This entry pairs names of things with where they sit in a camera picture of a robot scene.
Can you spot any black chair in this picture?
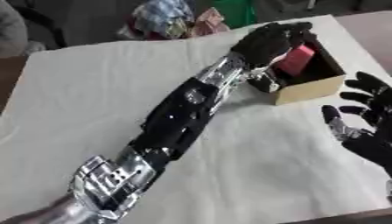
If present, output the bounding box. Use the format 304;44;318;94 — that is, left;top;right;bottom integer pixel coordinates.
9;3;69;50

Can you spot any green bag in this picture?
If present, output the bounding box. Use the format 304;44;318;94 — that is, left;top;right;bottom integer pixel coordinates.
213;0;259;30

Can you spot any tan cardboard box black inside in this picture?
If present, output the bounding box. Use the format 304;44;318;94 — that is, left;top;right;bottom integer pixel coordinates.
246;32;348;106

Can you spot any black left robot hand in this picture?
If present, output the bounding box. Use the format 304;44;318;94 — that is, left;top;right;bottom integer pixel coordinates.
229;21;314;71

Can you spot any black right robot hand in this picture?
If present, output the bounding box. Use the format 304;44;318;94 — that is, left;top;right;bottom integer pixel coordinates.
319;71;392;178

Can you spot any red rectangular block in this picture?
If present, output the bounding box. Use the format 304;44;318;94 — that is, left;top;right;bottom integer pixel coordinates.
276;44;318;77

